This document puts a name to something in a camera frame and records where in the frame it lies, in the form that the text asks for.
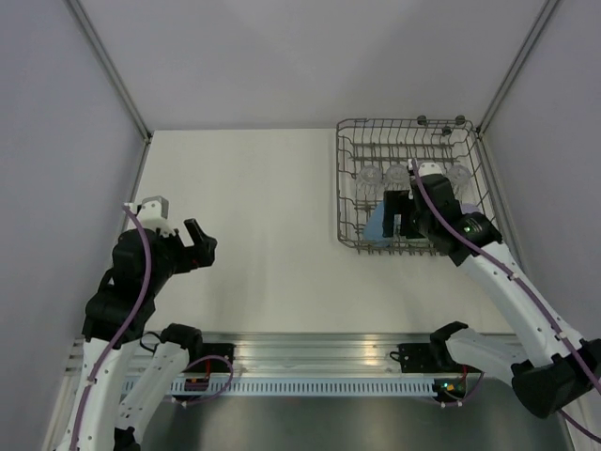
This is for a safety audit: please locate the blue plastic cup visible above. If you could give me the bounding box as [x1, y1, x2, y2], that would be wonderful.
[362, 201, 401, 248]

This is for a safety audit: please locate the purple plastic cup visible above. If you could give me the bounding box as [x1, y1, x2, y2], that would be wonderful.
[460, 203, 480, 214]

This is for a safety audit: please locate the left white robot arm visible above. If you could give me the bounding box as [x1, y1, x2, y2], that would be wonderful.
[57, 217, 217, 450]

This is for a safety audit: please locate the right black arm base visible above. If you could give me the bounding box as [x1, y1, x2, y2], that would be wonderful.
[397, 343, 443, 374]

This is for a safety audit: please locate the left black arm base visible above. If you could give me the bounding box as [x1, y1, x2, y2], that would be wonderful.
[185, 343, 236, 374]

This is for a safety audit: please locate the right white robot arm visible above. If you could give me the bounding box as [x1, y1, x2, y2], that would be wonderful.
[382, 170, 600, 418]

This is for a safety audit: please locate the grey wire dish rack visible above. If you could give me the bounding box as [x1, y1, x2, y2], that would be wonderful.
[335, 116, 496, 255]

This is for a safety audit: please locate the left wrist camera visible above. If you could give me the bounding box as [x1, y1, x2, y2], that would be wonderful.
[124, 195, 169, 223]

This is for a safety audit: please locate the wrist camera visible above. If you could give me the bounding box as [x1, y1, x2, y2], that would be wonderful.
[408, 159, 444, 178]
[124, 195, 169, 223]

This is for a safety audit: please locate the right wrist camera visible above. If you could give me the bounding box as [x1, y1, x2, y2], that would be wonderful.
[408, 159, 444, 178]

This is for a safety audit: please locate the aluminium mounting rail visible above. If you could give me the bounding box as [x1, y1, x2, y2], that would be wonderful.
[65, 331, 527, 377]

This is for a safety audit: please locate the white slotted cable duct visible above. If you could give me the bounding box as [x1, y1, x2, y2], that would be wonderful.
[166, 377, 436, 397]

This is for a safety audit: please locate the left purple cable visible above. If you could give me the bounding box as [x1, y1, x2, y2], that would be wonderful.
[69, 206, 154, 451]

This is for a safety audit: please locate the purple cable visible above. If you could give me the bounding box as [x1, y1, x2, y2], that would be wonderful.
[408, 162, 601, 447]
[69, 206, 154, 451]

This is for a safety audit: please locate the left aluminium frame post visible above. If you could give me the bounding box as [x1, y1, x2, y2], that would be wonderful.
[64, 0, 152, 143]

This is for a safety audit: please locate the aluminium frame post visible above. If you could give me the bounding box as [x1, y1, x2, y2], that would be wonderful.
[476, 0, 562, 135]
[64, 0, 152, 143]

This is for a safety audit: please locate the right aluminium frame post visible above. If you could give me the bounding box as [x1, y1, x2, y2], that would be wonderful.
[476, 0, 562, 135]

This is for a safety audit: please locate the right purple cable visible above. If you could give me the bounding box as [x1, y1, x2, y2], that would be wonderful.
[408, 162, 601, 447]

